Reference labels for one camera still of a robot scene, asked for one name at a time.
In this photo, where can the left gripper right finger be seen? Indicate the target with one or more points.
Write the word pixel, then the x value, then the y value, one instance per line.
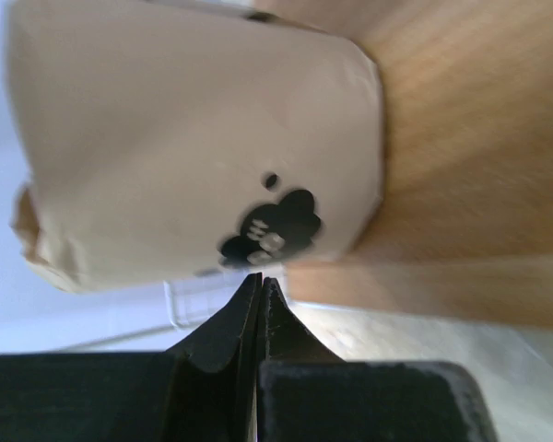
pixel 308 393

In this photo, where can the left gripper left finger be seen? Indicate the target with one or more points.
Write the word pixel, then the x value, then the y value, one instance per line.
pixel 201 389

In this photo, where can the brown paper roll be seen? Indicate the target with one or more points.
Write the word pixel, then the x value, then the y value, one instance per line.
pixel 166 141

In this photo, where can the white wire wooden shelf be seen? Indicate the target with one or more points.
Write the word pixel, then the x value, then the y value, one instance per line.
pixel 465 229

